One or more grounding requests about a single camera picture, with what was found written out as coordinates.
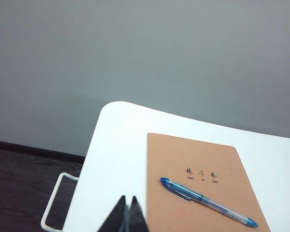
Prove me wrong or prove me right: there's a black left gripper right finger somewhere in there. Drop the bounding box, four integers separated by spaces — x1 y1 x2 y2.
126 195 149 232

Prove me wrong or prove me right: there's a white metal table leg frame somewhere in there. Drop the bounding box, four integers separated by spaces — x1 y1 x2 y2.
40 172 80 232

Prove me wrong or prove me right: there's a brown kraft notebook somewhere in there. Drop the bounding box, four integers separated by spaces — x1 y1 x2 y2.
145 132 272 232

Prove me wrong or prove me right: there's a blue transparent pen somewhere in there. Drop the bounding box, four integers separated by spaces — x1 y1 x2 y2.
159 177 259 228

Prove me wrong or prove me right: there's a black baseboard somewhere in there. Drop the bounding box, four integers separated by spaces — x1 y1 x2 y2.
0 139 86 163

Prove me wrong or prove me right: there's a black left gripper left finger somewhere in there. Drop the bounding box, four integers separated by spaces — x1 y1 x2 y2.
96 195 127 232

